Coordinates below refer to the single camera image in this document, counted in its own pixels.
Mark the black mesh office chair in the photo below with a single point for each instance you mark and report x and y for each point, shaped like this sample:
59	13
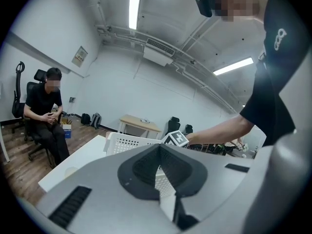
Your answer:
19	101

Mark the person's black shirt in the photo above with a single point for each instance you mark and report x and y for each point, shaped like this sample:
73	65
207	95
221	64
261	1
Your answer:
268	94

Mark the white table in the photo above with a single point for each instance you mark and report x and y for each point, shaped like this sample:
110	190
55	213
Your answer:
80	157

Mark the small wooden table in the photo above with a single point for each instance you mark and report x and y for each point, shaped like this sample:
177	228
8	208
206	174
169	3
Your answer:
139	125

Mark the white air conditioner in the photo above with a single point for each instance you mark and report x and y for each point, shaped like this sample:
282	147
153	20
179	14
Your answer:
158	52

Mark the small white object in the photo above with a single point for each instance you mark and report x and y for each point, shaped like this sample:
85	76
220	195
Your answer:
145	120

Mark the wall socket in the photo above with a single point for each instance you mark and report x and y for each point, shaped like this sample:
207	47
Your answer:
72	100

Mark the brown cardboard box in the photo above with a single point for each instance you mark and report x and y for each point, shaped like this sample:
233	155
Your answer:
64	121

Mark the long ceiling light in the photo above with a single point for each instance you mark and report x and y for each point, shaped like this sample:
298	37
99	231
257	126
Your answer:
135	6
233	66

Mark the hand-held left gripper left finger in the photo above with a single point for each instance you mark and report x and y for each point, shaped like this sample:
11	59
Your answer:
136	177

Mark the white perforated basket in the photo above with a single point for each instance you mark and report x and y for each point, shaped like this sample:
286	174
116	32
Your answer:
126	144

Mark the black head-worn camera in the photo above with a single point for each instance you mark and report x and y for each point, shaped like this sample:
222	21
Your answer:
205	2

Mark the white ceiling pipes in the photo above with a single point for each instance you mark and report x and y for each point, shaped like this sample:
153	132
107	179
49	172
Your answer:
195	69

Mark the black backpack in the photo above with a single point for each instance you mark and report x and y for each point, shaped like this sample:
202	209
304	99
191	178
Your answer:
85	119

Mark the grey wall panel box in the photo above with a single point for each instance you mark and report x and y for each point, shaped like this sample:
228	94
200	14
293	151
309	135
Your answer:
79	57

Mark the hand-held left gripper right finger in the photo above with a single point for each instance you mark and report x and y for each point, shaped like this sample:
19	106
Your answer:
185	177

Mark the blue and white box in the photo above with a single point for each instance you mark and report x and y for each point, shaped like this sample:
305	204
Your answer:
67	132

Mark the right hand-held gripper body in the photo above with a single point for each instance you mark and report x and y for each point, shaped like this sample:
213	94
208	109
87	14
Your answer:
176	138

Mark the person's right forearm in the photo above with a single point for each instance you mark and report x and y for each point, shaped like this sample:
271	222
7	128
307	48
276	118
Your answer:
219	130

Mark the grey backpack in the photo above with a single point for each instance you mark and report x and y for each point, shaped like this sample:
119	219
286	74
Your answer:
95	121

